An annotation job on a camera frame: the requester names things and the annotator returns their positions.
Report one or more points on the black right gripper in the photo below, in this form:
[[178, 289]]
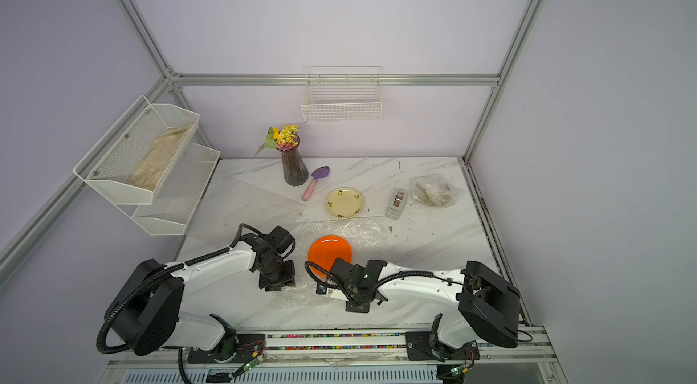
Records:
[[356, 309]]

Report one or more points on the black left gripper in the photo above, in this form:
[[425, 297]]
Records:
[[289, 279]]

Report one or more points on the orange dinner plate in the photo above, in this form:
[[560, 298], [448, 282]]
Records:
[[326, 250]]

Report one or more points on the white tape dispenser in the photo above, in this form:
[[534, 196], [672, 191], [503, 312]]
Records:
[[397, 204]]

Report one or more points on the yellow patterned dinner plate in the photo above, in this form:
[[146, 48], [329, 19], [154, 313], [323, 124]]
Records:
[[433, 193]]

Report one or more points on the clear bubble wrap sheet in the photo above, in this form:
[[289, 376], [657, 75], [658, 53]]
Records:
[[455, 191], [231, 202]]

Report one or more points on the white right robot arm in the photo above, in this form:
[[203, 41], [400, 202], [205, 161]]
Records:
[[475, 303]]

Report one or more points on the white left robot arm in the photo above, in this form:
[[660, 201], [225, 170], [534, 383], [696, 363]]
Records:
[[147, 313]]

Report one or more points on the cream floral dinner plate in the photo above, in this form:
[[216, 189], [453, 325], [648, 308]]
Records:
[[344, 203]]

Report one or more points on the yellow artificial flowers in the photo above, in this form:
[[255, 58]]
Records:
[[283, 139]]

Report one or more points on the beige cloth in shelf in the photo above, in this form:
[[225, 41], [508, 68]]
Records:
[[151, 169]]

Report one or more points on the white mesh two-tier shelf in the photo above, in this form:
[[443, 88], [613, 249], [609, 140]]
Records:
[[169, 209]]

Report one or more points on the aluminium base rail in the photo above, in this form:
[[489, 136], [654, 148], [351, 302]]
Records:
[[346, 356]]

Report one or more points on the white wire wall basket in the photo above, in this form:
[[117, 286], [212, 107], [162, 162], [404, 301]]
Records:
[[342, 94]]

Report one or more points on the aluminium frame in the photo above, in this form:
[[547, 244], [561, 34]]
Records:
[[68, 65]]

